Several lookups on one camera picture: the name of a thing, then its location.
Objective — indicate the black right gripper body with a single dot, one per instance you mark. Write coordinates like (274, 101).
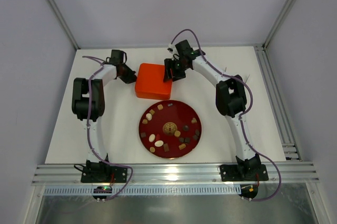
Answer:
(171, 69)

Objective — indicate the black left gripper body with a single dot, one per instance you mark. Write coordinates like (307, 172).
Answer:
(127, 74)

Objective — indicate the orange box lid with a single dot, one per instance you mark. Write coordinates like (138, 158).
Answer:
(150, 79)

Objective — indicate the dark flower chocolate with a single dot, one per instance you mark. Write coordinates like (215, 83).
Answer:
(186, 128)

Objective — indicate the orange compartment chocolate box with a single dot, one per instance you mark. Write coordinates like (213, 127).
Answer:
(156, 96)

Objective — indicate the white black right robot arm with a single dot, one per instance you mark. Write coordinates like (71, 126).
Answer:
(230, 101)

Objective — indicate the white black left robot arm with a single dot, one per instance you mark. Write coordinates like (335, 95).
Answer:
(88, 104)

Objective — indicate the cream round chocolate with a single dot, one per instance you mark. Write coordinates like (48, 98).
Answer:
(148, 116)

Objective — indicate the tan heart chocolate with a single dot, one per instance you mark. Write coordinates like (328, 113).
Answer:
(194, 120)

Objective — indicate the tan scalloped round chocolate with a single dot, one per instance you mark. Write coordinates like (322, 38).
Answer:
(177, 133)

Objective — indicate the white oval chocolate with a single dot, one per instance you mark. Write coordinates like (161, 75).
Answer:
(159, 143)

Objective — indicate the tan bar chocolate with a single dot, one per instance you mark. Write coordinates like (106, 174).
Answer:
(182, 146)

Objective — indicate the brown rectangular chocolate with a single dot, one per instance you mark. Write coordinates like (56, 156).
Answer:
(166, 148)

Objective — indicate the round red plate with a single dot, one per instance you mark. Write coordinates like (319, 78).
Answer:
(165, 123)

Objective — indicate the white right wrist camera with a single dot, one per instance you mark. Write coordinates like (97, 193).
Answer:
(172, 50)

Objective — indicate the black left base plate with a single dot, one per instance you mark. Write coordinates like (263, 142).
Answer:
(103, 174)

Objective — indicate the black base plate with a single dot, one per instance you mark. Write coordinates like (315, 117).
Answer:
(103, 174)
(235, 173)

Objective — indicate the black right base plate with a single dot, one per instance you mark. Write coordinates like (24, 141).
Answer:
(235, 173)

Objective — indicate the aluminium mounting rail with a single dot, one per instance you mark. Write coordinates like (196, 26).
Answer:
(172, 173)

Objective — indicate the grey perforated cable tray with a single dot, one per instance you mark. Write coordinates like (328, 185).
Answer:
(144, 190)

